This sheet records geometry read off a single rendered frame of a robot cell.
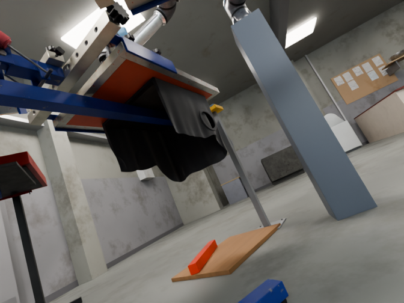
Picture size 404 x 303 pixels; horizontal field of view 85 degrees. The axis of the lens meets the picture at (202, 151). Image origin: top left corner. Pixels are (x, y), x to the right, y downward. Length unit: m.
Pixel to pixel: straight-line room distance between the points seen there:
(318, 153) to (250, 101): 7.41
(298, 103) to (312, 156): 0.28
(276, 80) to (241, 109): 7.24
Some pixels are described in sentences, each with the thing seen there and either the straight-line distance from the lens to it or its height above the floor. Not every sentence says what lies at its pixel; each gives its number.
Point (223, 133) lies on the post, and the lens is 1.67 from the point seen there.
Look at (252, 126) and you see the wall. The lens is 8.33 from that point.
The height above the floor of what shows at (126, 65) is 0.95.
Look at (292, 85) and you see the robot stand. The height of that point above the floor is 0.70.
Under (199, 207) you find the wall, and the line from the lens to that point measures 6.76.
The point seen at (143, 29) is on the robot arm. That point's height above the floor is 1.38.
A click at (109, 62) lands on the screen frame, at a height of 0.97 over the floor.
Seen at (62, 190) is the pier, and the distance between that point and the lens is 3.99.
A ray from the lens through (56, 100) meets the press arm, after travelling 0.98.
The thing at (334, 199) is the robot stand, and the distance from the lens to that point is 1.26.
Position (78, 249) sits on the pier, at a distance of 3.86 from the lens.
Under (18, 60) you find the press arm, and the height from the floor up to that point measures 1.02.
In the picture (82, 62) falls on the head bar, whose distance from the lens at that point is 1.02.
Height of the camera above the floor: 0.32
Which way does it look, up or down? 13 degrees up
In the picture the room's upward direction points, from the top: 24 degrees counter-clockwise
